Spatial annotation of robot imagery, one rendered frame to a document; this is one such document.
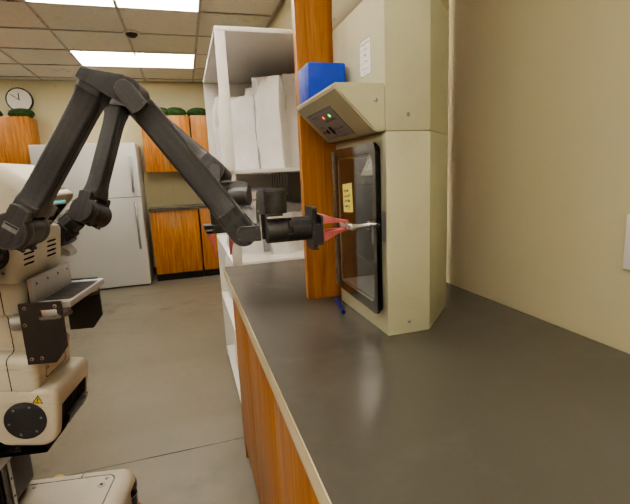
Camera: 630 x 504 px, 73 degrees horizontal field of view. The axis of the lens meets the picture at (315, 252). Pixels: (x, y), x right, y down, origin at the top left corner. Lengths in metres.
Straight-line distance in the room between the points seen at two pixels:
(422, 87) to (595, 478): 0.77
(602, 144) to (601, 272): 0.28
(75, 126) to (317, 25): 0.71
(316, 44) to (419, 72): 0.42
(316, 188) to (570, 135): 0.66
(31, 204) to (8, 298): 0.34
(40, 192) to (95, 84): 0.26
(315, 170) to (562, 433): 0.90
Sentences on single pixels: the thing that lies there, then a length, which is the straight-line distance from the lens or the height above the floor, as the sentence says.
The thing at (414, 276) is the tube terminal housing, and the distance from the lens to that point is 1.03.
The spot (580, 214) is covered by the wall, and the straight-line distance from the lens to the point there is 1.15.
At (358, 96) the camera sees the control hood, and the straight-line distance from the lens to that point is 0.95.
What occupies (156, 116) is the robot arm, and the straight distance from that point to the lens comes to 1.01.
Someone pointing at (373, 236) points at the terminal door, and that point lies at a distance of 0.99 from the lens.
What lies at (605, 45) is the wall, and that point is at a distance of 1.15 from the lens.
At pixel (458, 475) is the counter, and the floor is 0.94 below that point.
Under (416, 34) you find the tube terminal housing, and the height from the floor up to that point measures 1.61.
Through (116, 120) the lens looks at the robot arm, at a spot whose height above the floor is 1.52.
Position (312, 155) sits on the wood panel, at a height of 1.38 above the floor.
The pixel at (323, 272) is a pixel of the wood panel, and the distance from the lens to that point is 1.33.
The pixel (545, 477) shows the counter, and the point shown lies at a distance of 0.67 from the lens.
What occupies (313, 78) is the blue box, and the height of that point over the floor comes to 1.56.
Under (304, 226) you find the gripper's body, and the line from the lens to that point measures 0.99.
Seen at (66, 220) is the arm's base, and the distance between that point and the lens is 1.53.
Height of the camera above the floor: 1.33
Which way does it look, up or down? 10 degrees down
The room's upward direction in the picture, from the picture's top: 3 degrees counter-clockwise
